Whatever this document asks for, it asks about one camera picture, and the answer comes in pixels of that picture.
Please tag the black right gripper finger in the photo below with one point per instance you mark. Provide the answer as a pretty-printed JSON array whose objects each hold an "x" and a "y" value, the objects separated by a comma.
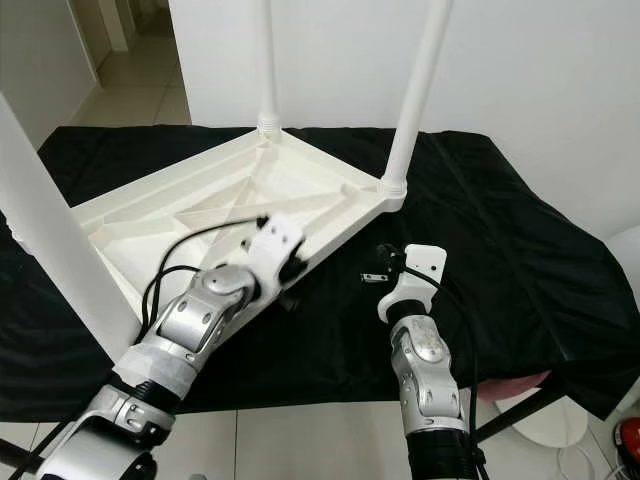
[{"x": 382, "y": 255}]

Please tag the white plastic table top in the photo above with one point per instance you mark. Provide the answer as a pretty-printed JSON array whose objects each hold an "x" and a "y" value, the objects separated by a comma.
[{"x": 260, "y": 175}]

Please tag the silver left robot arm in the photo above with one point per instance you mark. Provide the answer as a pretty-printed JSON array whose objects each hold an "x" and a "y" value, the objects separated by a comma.
[{"x": 200, "y": 320}]

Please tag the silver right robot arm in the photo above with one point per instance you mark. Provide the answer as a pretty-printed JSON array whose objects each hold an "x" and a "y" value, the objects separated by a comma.
[{"x": 420, "y": 370}]

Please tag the black table cloth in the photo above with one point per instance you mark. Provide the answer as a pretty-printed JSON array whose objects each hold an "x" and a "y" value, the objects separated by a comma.
[{"x": 510, "y": 300}]

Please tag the pink stool seat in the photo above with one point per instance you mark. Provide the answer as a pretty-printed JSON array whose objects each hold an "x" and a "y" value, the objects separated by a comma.
[{"x": 520, "y": 385}]

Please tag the black table leg bar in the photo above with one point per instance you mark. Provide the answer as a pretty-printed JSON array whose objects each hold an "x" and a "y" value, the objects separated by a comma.
[
  {"x": 520, "y": 412},
  {"x": 20, "y": 458}
]

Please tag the white round stand base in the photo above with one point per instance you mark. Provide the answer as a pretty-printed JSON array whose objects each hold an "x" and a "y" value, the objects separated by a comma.
[{"x": 550, "y": 425}]

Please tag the red round floor object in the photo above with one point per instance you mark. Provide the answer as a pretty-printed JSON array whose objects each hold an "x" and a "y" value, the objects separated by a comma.
[{"x": 632, "y": 438}]

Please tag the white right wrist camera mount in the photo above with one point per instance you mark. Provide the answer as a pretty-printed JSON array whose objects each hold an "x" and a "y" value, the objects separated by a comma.
[{"x": 425, "y": 262}]

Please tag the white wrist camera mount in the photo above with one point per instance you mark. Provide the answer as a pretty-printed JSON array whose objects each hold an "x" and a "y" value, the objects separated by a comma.
[
  {"x": 275, "y": 240},
  {"x": 425, "y": 262}
]

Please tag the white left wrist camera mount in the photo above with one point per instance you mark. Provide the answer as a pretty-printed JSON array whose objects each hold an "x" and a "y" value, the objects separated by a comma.
[{"x": 275, "y": 240}]

